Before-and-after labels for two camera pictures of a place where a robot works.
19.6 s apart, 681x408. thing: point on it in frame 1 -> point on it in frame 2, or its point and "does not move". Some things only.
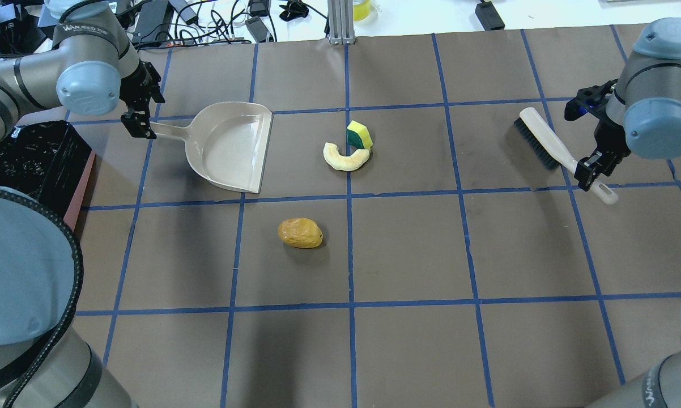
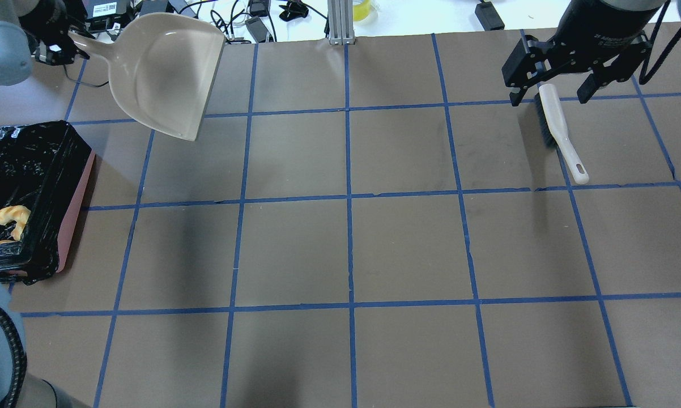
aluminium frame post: x=341 y=22 does not move
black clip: x=293 y=9 does not move
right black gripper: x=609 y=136 -> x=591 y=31
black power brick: x=257 y=28 does not move
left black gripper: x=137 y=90 -> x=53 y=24
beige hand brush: x=545 y=144 -> x=554 y=132
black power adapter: x=489 y=17 does not move
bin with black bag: x=51 y=161 does not move
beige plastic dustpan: x=226 y=143 -> x=161 y=67
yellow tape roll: x=361 y=11 does not move
